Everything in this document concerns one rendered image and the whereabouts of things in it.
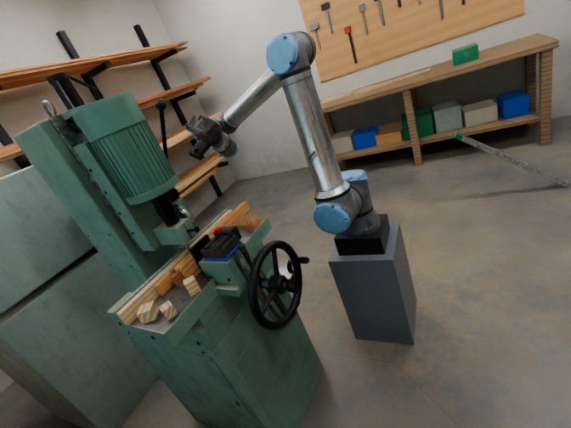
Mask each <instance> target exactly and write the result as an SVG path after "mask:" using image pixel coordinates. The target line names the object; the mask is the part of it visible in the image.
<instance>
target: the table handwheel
mask: <svg viewBox="0 0 571 428"><path fill-rule="evenodd" d="M276 249H282V250H283V251H285V252H286V253H287V255H288V256H289V257H290V259H291V263H292V266H293V269H294V275H295V287H294V288H292V287H290V286H288V280H287V278H286V276H285V275H280V272H279V266H278V259H277V251H276ZM270 251H272V257H273V264H274V275H271V276H270V278H262V279H259V278H258V275H259V272H260V268H261V266H262V264H263V261H264V259H265V257H266V256H267V255H268V253H269V252H270ZM294 257H298V256H297V253H296V252H295V251H294V249H293V248H292V247H291V246H290V245H289V244H287V243H286V242H285V241H282V240H273V241H270V242H268V243H267V244H266V245H265V246H264V247H263V248H262V249H261V250H260V251H259V252H258V253H257V255H256V257H255V259H254V261H253V263H252V267H251V270H250V274H249V279H248V286H247V287H248V300H249V305H250V309H251V311H252V315H253V317H254V318H255V319H256V321H257V322H258V324H259V325H260V326H262V327H263V328H265V329H267V330H278V329H282V328H284V327H285V326H286V325H287V324H288V323H289V322H290V321H291V320H292V318H293V316H294V315H295V313H296V311H297V308H298V305H299V301H300V299H301V294H302V269H301V265H300V263H297V262H294V261H293V258H294ZM257 283H258V284H259V286H260V287H261V289H269V291H270V293H269V296H268V298H267V300H266V302H264V304H263V306H262V308H260V306H259V302H258V297H257ZM287 290H288V291H290V292H292V293H293V297H292V301H291V305H290V306H289V308H288V310H287V312H286V313H285V315H284V316H283V317H282V318H281V319H279V320H278V321H274V322H273V321H269V320H268V319H266V318H265V316H264V314H265V312H266V310H267V308H268V307H269V304H270V302H271V301H272V300H273V298H274V296H275V294H284V293H285V292H286V291H287Z"/></svg>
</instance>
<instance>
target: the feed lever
mask: <svg viewBox="0 0 571 428"><path fill-rule="evenodd" d="M155 107H156V108H157V109H158V110H159V112H160V120H161V135H162V144H163V152H164V154H165V155H166V157H167V159H168V154H167V137H166V128H165V118H164V109H165V108H166V107H167V103H166V102H165V101H164V100H163V99H157V100H156V102H155ZM165 194H166V196H167V198H168V199H169V200H170V201H171V202H172V203H173V202H174V201H176V200H177V199H179V192H178V191H177V190H176V189H175V188H172V189H170V190H169V191H167V192H166V193H165Z"/></svg>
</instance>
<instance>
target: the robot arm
mask: <svg viewBox="0 0 571 428"><path fill-rule="evenodd" d="M315 56H316V44H315V41H314V39H313V38H312V37H311V36H310V35H309V34H308V33H307V32H304V31H296V32H290V33H286V32H285V33H281V34H279V35H277V36H275V37H273V38H272V39H271V40H270V42H269V44H268V46H267V49H266V61H267V65H268V67H269V69H268V70H267V71H266V72H265V73H264V74H263V75H262V76H261V77H260V78H259V79H258V80H257V81H256V82H255V83H254V84H253V85H252V86H251V87H250V88H249V89H248V90H247V91H246V92H245V93H244V94H243V95H242V96H241V97H240V98H239V99H238V100H237V101H236V102H235V103H234V104H233V105H232V106H231V107H230V108H229V109H228V110H227V111H225V112H224V113H223V114H222V115H221V116H220V117H219V118H217V119H215V120H212V119H210V118H206V117H204V116H201V115H200V116H199V118H198V122H196V123H195V115H193V116H192V117H191V119H190V120H189V122H188V123H185V128H186V130H187V131H189V132H191V133H192V134H193V137H194V138H195V139H196V140H197V141H198V142H197V144H196V145H195V146H194V147H193V148H192V149H191V150H190V151H189V155H190V156H192V157H194V158H196V159H197V160H199V159H200V158H201V157H202V156H203V155H204V154H205V153H206V152H207V151H208V150H209V148H210V149H213V150H214V151H216V152H218V153H219V154H220V155H222V156H223V157H227V158H231V157H234V156H235V155H236V154H237V152H238V149H239V146H238V144H237V142H236V141H235V140H234V139H232V138H231V137H230V136H229V134H231V133H233V132H235V131H236V130H237V128H238V126H239V125H240V124H241V123H242V122H243V121H244V120H245V119H246V118H247V117H248V116H249V115H251V114H252V113H253V112H254V111H255V110H256V109H257V108H259V107H260V106H261V105H262V104H263V103H264V102H265V101H266V100H268V99H269V98H270V97H271V96H272V95H273V94H274V93H276V92H277V91H278V90H279V89H280V88H281V87H283V90H284V93H285V97H286V100H287V103H288V105H289V108H290V111H291V115H292V118H293V121H294V123H295V126H296V129H297V133H298V136H299V138H300V141H301V144H302V148H303V151H304V154H305V156H306V159H307V162H308V166H309V169H310V171H311V174H312V177H313V180H314V184H315V187H316V190H315V191H314V199H315V202H316V205H317V206H316V207H315V208H314V213H313V218H314V221H315V223H316V225H317V226H318V227H319V228H320V229H322V230H323V231H325V232H327V233H329V234H340V233H343V234H345V235H347V236H352V237H358V236H364V235H367V234H371V233H373V232H375V231H376V230H377V229H378V228H379V227H380V226H381V220H380V218H379V216H378V215H377V213H376V211H375V210H374V208H373V205H372V199H371V195H370V187H369V183H368V177H367V176H366V173H365V171H363V170H349V171H345V172H341V171H340V168H339V165H338V162H337V159H336V154H335V151H334V148H333V145H332V142H331V137H330V134H329V131H328V127H327V125H326V122H325V117H324V113H323V110H322V108H321V104H320V101H319V96H318V94H317V90H316V87H315V84H314V79H313V76H312V73H311V67H310V65H311V64H312V63H313V62H314V59H315Z"/></svg>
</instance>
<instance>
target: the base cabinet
mask: <svg viewBox="0 0 571 428"><path fill-rule="evenodd" d="M119 328H120V330H121V331H122V332H123V333H124V335H125V336H126V337H127V338H128V339H129V340H130V341H131V342H132V343H133V345H134V346H135V347H136V349H137V350H138V351H139V352H140V354H141V355H142V356H143V357H144V359H145V360H146V361H147V362H148V364H149V365H150V366H151V367H152V369H153V370H154V371H155V372H156V373H157V374H158V375H159V376H160V377H161V379H162V380H163V381H164V383H165V384H166V385H167V386H168V388H169V389H170V390H171V391H172V393H173V394H174V395H175V396H176V398H177V399H178V400H179V401H180V402H181V403H182V404H183V405H184V407H185V408H186V409H187V410H188V411H189V413H190V414H191V415H192V417H193V418H194V419H195V420H197V421H199V422H201V423H202V424H205V425H208V426H210V427H211V428H300V427H301V425H302V421H303V419H304V416H305V414H306V412H307V409H308V405H309V404H310V401H311V398H312V396H313V394H314V390H315V387H316V386H317V383H318V381H319V377H320V375H321V372H322V370H323V366H322V364H321V362H320V360H319V357H318V355H317V353H316V351H315V350H314V346H313V344H312V342H311V340H310V338H309V336H308V333H307V331H306V329H305V327H304V325H303V323H302V320H301V318H300V316H299V314H298V313H297V314H296V315H295V316H294V317H293V319H292V320H291V321H290V322H289V324H288V325H287V326H286V327H285V328H283V329H278V330H267V329H265V328H263V327H262V326H260V325H259V324H258V322H257V321H256V319H255V318H254V317H253V315H252V311H251V309H250V305H249V301H248V302H247V304H246V305H245V306H244V308H243V309H242V311H241V312H240V314H239V315H238V317H237V318H236V319H235V321H234V322H233V323H232V325H231V326H230V327H229V329H228V331H227V332H226V334H225V335H224V336H223V338H222V340H221V341H220V342H219V343H218V345H217V346H216V348H215V349H214V350H213V351H211V350H208V349H205V348H201V347H198V346H191V345H188V344H184V343H181V342H179V343H178V344H177V345H176V346H175V347H174V348H173V347H169V346H164V345H161V344H158V343H154V342H151V341H146V340H143V339H139V338H136V337H133V336H132V335H131V334H130V332H129V331H128V330H127V329H125V328H122V327H119Z"/></svg>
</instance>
